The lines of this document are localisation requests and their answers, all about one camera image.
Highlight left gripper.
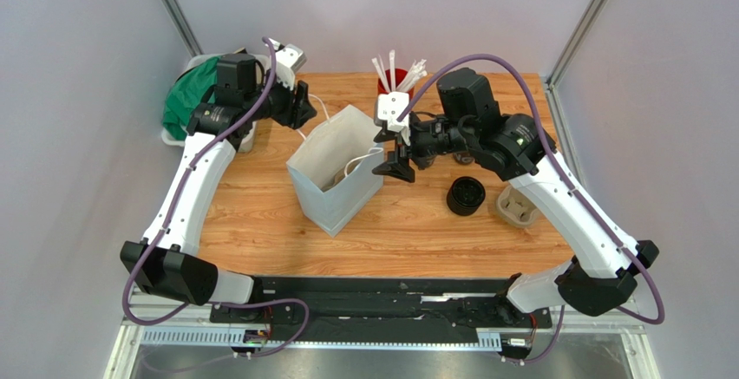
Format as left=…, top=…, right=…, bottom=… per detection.
left=243, top=66, right=317, bottom=131

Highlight white paper bag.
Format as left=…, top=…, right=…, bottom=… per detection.
left=286, top=105, right=383, bottom=238

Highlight stack of black lids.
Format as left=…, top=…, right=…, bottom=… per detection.
left=446, top=176, right=487, bottom=217

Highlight single cardboard cup carrier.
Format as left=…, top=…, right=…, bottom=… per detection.
left=322, top=171, right=346, bottom=192

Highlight stack of black cups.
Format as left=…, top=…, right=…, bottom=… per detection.
left=453, top=151, right=474, bottom=166

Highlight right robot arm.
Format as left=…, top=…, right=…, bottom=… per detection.
left=374, top=68, right=659, bottom=317

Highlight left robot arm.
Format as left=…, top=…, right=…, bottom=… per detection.
left=120, top=45, right=317, bottom=305

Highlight white plastic bin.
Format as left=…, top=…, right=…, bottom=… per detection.
left=160, top=48, right=272, bottom=154

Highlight red straw cup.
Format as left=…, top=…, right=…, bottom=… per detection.
left=376, top=68, right=408, bottom=95

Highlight white wrapped straws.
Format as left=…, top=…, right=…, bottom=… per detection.
left=371, top=49, right=428, bottom=96

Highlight green cloth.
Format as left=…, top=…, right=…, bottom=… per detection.
left=161, top=54, right=222, bottom=146

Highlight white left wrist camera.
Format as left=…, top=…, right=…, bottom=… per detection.
left=267, top=38, right=307, bottom=90

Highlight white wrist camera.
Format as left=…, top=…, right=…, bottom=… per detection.
left=374, top=92, right=410, bottom=145
left=267, top=38, right=307, bottom=90

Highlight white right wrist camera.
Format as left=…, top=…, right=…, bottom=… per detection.
left=374, top=92, right=410, bottom=145

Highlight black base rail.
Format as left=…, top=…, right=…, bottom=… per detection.
left=123, top=274, right=644, bottom=352

